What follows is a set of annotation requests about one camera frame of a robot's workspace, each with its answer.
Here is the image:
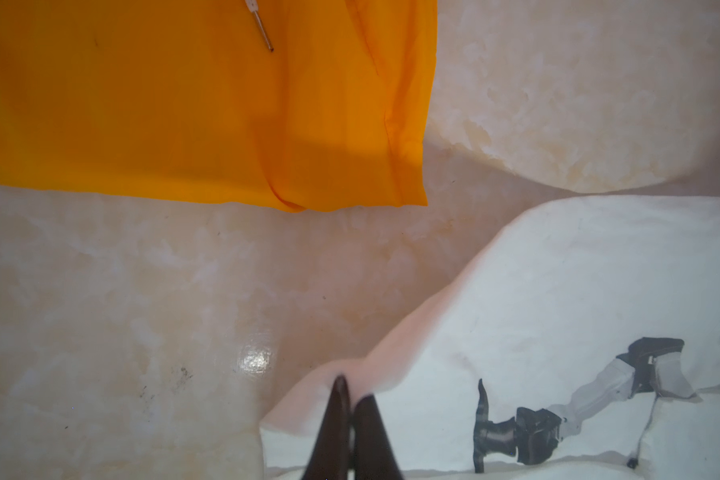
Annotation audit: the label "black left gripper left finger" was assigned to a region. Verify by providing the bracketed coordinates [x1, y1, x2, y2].
[302, 375, 352, 480]

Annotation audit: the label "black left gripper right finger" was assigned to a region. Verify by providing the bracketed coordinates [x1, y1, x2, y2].
[352, 395, 404, 480]

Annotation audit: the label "white patterned garment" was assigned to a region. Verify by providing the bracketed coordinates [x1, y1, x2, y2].
[261, 196, 720, 472]

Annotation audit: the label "orange shorts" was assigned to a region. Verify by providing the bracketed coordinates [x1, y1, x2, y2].
[0, 1, 438, 212]

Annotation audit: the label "white drawstring cord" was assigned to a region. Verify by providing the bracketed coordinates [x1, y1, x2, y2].
[244, 0, 275, 53]

